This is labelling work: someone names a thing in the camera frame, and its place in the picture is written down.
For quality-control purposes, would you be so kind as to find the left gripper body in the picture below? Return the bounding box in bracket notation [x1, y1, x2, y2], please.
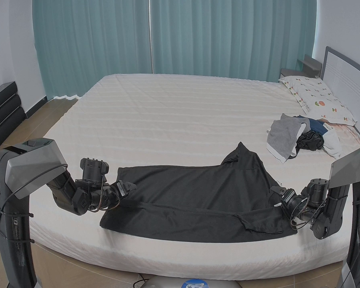
[106, 180, 128, 205]

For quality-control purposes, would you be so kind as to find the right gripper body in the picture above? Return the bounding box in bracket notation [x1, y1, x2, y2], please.
[280, 189, 304, 218]

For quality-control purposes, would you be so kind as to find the black T-shirt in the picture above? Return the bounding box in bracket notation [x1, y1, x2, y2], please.
[100, 141, 298, 243]

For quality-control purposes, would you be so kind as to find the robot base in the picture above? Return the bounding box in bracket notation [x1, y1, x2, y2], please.
[139, 276, 240, 288]

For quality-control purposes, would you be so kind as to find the pile of clothes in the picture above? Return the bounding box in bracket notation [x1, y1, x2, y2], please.
[266, 113, 341, 164]

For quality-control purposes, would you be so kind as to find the bed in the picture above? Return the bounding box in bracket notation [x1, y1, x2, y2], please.
[27, 45, 360, 282]

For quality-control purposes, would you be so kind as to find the white printed pillow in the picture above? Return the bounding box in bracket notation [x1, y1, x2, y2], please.
[278, 75, 358, 127]

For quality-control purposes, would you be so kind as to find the grey bedside table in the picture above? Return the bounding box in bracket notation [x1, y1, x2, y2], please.
[280, 54, 322, 78]

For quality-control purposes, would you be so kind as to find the black chest of drawers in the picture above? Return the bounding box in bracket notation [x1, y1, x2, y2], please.
[0, 81, 28, 152]

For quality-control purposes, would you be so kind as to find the blue-green curtain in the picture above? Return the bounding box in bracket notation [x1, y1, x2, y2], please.
[150, 0, 317, 81]
[32, 0, 154, 100]

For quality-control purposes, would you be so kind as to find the black cable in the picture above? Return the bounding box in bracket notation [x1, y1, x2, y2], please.
[0, 164, 68, 240]
[133, 273, 152, 288]

